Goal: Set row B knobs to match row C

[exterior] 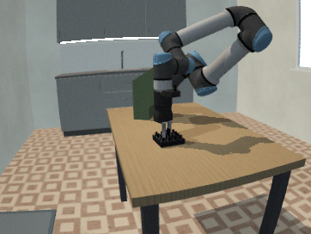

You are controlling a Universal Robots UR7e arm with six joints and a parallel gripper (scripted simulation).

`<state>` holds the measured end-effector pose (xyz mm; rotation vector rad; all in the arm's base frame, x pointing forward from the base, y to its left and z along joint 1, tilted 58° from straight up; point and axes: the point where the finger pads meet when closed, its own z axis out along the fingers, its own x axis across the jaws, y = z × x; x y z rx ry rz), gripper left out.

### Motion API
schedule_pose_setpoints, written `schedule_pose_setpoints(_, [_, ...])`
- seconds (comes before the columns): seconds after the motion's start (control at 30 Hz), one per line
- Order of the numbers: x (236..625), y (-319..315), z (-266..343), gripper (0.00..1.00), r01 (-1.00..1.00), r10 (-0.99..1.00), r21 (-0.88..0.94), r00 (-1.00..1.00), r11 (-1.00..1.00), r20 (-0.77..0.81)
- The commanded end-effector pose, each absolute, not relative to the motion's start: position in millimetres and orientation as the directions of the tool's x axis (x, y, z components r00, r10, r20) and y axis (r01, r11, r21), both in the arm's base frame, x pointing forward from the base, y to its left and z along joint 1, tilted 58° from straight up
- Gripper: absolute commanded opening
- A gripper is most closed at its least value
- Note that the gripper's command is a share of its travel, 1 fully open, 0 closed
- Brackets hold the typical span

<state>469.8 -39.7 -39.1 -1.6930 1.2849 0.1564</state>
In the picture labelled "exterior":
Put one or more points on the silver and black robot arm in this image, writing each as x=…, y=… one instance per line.
x=254, y=36

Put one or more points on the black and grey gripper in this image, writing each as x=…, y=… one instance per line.
x=163, y=95

